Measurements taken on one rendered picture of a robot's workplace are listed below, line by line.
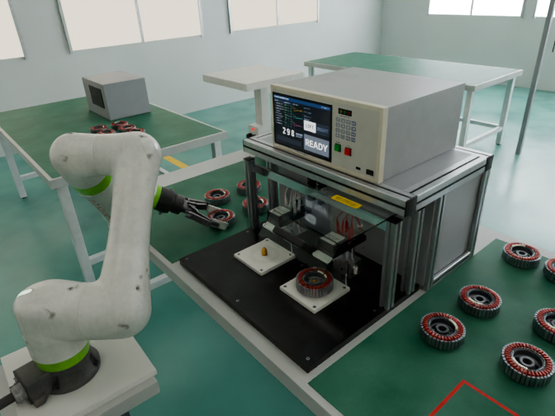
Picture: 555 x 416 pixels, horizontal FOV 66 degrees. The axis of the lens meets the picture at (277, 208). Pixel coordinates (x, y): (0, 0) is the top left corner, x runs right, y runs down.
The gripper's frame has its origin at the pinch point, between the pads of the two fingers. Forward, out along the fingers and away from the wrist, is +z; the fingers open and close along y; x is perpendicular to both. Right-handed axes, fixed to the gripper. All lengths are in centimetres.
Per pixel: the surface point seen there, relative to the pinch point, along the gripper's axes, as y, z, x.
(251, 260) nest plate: 34.4, 4.5, 3.9
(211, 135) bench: -115, 9, 3
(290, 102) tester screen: 28, -5, 55
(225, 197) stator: -15.8, 3.4, 3.2
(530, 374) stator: 99, 49, 30
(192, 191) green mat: -34.5, -6.8, -6.3
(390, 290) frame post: 69, 30, 25
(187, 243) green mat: 11.2, -11.4, -9.0
